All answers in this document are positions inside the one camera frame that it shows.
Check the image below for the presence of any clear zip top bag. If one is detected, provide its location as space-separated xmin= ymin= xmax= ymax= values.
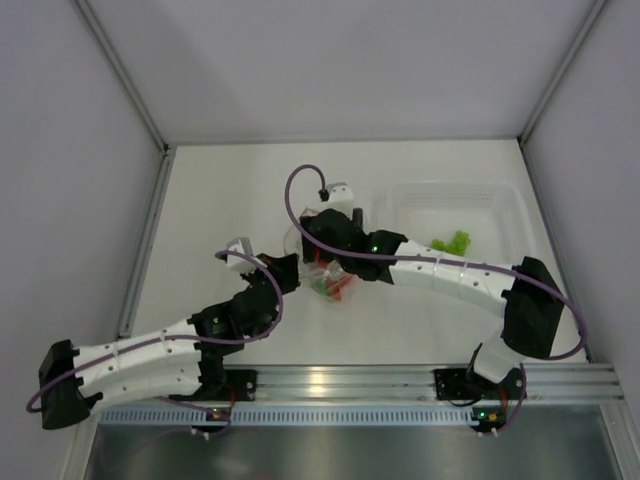
xmin=283 ymin=208 xmax=364 ymax=304

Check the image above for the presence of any green fake grapes bunch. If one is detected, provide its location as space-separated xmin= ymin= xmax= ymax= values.
xmin=431 ymin=230 xmax=471 ymax=257

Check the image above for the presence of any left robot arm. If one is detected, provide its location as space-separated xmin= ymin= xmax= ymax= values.
xmin=27 ymin=251 xmax=300 ymax=430

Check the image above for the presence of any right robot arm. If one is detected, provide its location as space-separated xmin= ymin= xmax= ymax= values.
xmin=299 ymin=209 xmax=564 ymax=397

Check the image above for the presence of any fake watermelon slice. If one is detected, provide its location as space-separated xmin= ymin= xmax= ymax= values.
xmin=311 ymin=279 xmax=351 ymax=302

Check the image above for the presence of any white perforated plastic basket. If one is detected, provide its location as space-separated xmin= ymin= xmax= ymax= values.
xmin=375 ymin=181 xmax=537 ymax=264

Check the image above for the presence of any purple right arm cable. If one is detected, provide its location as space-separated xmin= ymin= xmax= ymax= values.
xmin=284 ymin=164 xmax=589 ymax=361

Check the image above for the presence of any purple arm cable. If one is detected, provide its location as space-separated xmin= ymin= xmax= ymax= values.
xmin=25 ymin=249 xmax=286 ymax=414
xmin=284 ymin=164 xmax=589 ymax=361

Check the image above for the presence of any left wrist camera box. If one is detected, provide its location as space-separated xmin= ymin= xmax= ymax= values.
xmin=225 ymin=237 xmax=256 ymax=275

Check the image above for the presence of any grey slotted cable duct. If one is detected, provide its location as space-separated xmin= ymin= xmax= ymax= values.
xmin=99 ymin=405 xmax=498 ymax=427

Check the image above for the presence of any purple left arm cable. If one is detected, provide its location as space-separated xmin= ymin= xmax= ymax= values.
xmin=25 ymin=249 xmax=286 ymax=414

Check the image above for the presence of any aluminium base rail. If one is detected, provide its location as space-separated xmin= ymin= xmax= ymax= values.
xmin=196 ymin=364 xmax=624 ymax=405

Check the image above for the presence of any aluminium frame post left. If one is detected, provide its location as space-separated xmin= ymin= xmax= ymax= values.
xmin=74 ymin=0 xmax=174 ymax=156

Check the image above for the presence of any aluminium frame post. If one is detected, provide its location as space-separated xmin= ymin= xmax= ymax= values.
xmin=74 ymin=0 xmax=174 ymax=156
xmin=517 ymin=0 xmax=612 ymax=151

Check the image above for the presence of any aluminium frame post right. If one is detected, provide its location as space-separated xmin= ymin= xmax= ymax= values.
xmin=517 ymin=0 xmax=612 ymax=151

